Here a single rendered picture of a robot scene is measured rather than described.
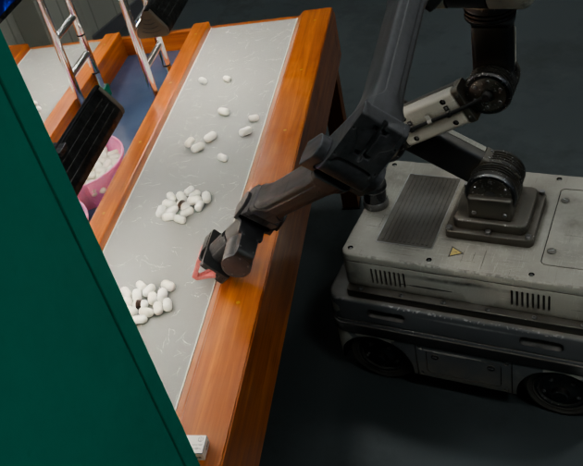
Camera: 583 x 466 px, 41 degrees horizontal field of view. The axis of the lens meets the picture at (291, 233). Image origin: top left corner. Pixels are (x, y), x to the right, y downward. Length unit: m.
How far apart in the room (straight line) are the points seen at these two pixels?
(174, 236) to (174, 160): 0.32
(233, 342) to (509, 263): 0.78
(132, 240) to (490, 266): 0.86
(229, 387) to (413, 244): 0.80
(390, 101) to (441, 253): 0.94
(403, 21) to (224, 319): 0.67
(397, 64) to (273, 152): 0.84
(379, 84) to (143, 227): 0.90
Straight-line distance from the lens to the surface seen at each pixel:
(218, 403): 1.39
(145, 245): 1.81
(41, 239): 0.74
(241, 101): 2.25
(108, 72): 2.72
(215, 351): 1.47
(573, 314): 1.98
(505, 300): 1.98
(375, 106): 1.08
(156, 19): 1.98
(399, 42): 1.18
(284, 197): 1.29
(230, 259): 1.45
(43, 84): 2.71
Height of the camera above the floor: 1.81
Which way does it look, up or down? 39 degrees down
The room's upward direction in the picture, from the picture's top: 14 degrees counter-clockwise
